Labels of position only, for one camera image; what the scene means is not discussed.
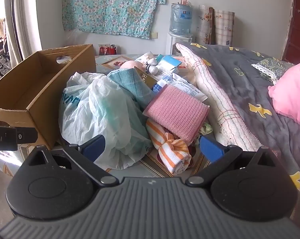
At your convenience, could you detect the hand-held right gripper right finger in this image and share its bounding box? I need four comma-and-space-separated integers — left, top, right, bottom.
186, 134, 281, 187

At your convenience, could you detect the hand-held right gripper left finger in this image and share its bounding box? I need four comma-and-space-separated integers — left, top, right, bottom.
23, 134, 118, 187

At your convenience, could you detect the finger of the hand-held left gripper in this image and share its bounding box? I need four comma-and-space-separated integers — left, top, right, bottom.
16, 127, 38, 144

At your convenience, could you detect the brown cardboard box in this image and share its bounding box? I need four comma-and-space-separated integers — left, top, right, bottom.
0, 44, 97, 150

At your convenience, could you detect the pink knitted cloth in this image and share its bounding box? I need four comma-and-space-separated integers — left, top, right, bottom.
143, 84, 210, 142

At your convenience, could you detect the pink plush toy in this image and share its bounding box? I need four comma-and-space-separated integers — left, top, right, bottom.
119, 60, 143, 71

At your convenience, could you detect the blue and white carton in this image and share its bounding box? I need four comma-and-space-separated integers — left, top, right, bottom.
154, 55, 184, 80

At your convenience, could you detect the large white plastic bag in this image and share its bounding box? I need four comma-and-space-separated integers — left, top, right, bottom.
59, 72, 153, 171

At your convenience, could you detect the orange striped towel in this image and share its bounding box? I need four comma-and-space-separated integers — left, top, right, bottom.
146, 118, 192, 175

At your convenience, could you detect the white embroidered quilt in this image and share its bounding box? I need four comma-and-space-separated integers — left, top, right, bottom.
174, 42, 265, 152

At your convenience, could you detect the fruit print bed mat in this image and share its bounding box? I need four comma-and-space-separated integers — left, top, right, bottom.
0, 53, 265, 180

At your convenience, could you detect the grey printed blanket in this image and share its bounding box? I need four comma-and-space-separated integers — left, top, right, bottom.
187, 42, 300, 205

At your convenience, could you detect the teal towel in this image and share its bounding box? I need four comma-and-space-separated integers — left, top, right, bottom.
107, 69, 157, 110

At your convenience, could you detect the brown packet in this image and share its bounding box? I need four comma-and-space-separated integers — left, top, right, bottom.
134, 68, 158, 88

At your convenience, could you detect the pink pillow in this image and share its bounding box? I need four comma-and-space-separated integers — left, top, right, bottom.
268, 58, 300, 130

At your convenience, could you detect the red can pack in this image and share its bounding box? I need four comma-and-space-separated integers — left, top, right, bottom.
98, 43, 111, 56

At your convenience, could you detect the green floral cushion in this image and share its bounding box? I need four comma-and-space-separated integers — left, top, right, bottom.
251, 58, 295, 85

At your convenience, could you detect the clear plastic bag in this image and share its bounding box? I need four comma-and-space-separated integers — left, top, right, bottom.
65, 30, 91, 48

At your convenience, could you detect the rolled plaid mat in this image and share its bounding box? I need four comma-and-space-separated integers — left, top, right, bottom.
213, 9, 235, 46

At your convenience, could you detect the rolled floral mat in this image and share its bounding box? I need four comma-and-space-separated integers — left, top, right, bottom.
198, 4, 214, 45

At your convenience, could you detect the blue water jug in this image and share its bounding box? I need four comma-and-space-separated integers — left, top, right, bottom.
170, 3, 193, 37

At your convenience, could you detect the dark red door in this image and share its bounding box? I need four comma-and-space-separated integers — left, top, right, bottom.
281, 0, 300, 63

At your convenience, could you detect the teal floral wall cloth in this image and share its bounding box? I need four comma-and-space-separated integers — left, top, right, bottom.
62, 0, 167, 40

